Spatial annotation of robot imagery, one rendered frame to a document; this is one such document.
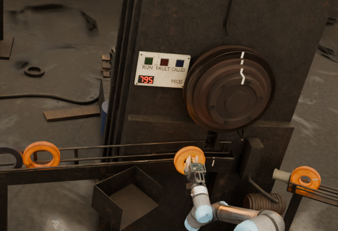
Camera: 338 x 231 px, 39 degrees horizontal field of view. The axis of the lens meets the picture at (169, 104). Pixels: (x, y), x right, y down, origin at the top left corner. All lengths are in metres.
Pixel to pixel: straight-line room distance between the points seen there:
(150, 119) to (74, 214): 0.95
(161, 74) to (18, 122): 1.83
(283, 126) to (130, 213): 1.02
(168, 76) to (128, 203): 0.66
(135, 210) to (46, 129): 1.71
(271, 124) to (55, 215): 1.45
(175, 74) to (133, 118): 0.32
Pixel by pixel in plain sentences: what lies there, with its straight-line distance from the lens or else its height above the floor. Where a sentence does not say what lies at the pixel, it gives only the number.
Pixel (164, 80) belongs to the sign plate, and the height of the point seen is 1.10.
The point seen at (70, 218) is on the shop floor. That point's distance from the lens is 3.14.
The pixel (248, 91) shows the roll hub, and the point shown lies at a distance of 2.35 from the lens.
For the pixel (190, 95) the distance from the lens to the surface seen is 2.35.
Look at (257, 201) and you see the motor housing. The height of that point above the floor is 0.53.
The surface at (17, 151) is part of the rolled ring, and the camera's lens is 2.49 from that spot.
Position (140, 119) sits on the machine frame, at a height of 0.87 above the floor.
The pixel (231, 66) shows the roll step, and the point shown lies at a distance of 2.31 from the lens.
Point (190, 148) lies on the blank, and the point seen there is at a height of 0.90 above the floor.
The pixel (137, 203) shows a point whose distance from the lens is 2.39.
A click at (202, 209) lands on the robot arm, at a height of 0.81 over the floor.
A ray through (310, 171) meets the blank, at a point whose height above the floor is 0.78.
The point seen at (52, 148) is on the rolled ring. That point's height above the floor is 0.73.
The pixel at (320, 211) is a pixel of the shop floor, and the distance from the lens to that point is 3.75.
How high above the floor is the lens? 2.19
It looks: 29 degrees down
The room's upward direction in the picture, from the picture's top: 12 degrees clockwise
